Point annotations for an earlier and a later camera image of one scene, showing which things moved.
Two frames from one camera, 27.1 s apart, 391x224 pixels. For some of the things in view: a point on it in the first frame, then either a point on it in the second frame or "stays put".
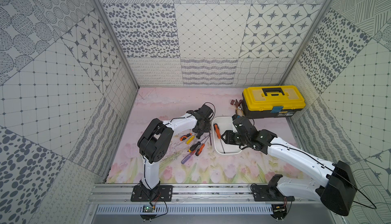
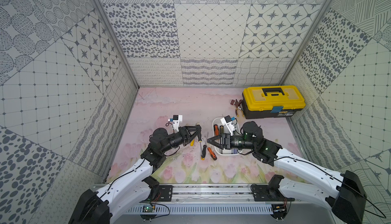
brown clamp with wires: x=238 y=104 stays put
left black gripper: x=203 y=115 → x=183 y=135
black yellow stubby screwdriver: x=193 y=146 → x=202 y=157
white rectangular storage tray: x=224 y=124 stays put
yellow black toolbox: x=272 y=101 stays put
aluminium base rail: x=115 y=200 stays put
